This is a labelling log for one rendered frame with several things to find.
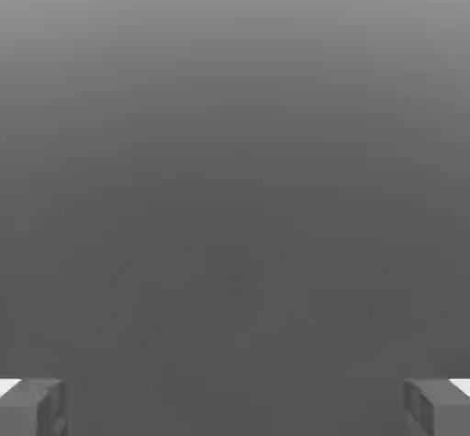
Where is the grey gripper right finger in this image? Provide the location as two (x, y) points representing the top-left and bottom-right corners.
(402, 377), (470, 436)

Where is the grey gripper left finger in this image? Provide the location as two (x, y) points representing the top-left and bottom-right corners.
(0, 376), (70, 436)

